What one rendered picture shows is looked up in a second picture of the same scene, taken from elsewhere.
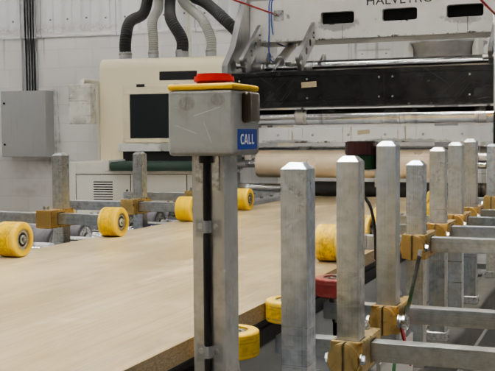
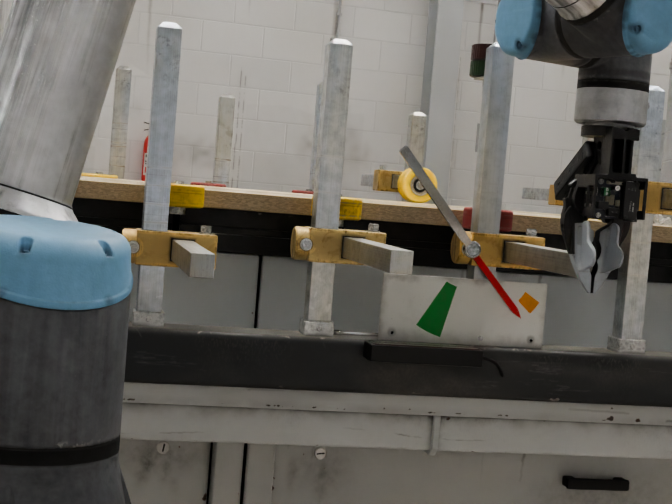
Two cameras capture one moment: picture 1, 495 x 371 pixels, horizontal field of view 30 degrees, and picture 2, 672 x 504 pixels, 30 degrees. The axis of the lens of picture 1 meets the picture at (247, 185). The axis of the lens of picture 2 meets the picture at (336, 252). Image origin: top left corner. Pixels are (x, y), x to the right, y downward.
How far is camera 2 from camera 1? 1.77 m
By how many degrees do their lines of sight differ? 56
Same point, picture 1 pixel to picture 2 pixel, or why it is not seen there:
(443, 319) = (519, 255)
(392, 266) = (480, 186)
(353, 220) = (324, 103)
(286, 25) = not seen: outside the picture
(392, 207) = (486, 118)
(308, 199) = (160, 53)
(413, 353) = (353, 248)
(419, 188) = not seen: hidden behind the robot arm
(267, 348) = not seen: hidden behind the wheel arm
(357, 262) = (321, 146)
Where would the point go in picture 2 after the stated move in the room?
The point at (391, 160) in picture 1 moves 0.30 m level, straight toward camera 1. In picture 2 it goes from (490, 63) to (308, 38)
